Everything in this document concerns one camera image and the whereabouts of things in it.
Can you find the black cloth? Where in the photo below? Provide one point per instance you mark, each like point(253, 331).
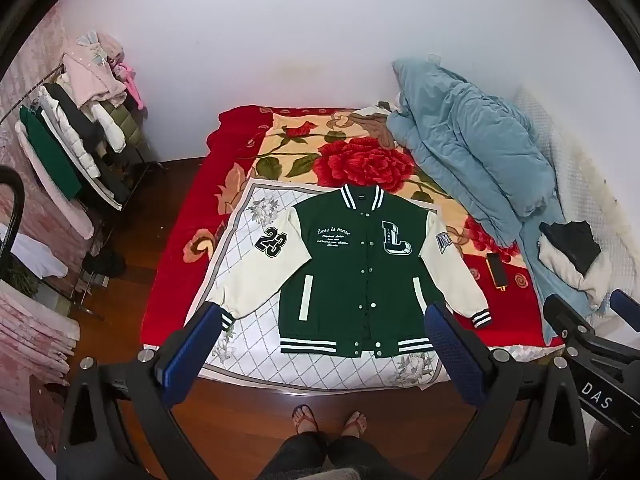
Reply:
point(575, 245)

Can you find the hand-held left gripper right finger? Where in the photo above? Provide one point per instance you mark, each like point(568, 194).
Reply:
point(457, 355)

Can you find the person's right foot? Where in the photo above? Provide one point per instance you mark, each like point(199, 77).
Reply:
point(355, 422)

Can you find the light blue duvet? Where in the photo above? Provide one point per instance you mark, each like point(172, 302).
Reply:
point(465, 150)

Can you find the dark bundle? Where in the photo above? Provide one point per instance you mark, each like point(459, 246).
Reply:
point(105, 262)

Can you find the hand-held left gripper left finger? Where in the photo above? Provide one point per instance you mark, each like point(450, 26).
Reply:
point(192, 350)

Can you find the white diamond quilted mat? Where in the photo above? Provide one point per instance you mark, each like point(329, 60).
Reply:
point(260, 320)

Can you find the person's left foot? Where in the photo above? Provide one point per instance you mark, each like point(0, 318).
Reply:
point(305, 419)

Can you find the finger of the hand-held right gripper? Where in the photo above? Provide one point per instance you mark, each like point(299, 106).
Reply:
point(567, 320)
point(625, 307)

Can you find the person's foot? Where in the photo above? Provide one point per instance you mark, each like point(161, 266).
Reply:
point(305, 419)
point(355, 422)

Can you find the green and cream varsity jacket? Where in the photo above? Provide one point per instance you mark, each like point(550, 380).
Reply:
point(350, 285)

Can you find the white quilted bedsheet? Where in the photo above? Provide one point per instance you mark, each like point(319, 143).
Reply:
point(565, 160)

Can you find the pile of folded clothes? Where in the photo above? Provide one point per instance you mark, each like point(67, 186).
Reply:
point(75, 125)

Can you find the cream cloth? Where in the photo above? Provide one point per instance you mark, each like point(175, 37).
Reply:
point(595, 280)

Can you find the metal clothes rack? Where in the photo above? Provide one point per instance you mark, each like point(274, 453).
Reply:
point(145, 167)

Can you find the black curved tube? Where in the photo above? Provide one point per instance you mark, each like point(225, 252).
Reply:
point(17, 195)

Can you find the white cloth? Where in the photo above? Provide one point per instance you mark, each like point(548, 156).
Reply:
point(35, 255)

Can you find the person's dark pants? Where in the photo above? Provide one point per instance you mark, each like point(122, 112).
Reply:
point(325, 460)

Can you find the red floral blanket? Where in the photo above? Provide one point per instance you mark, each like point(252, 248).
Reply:
point(350, 160)

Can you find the black smartphone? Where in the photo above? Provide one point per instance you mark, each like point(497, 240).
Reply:
point(497, 271)

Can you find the pink lace curtain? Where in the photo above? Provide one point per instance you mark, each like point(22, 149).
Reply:
point(30, 90)

